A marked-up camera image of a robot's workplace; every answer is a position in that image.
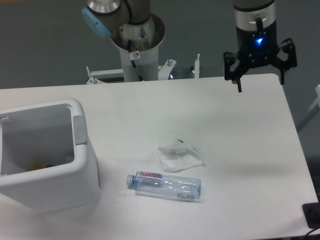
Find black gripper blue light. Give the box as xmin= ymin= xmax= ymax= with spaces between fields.
xmin=223 ymin=25 xmax=298 ymax=93

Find clear crushed plastic water bottle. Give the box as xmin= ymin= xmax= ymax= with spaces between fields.
xmin=126 ymin=171 xmax=202 ymax=200

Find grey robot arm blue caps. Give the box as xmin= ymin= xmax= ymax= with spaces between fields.
xmin=82 ymin=0 xmax=297 ymax=86

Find white plastic trash can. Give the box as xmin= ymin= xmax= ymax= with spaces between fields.
xmin=0 ymin=98 xmax=102 ymax=212

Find yellow trash inside can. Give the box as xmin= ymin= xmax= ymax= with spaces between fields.
xmin=26 ymin=156 xmax=55 ymax=172

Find black device at table edge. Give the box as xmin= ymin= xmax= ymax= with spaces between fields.
xmin=302 ymin=202 xmax=320 ymax=229

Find white frame at right edge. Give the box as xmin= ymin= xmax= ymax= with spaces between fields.
xmin=296 ymin=84 xmax=320 ymax=133

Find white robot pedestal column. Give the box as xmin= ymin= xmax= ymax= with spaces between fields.
xmin=110 ymin=13 xmax=165 ymax=82

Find black cable on pedestal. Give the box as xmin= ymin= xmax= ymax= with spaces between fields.
xmin=127 ymin=39 xmax=146 ymax=82

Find white metal base frame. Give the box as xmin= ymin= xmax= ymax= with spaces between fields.
xmin=86 ymin=53 xmax=201 ymax=85

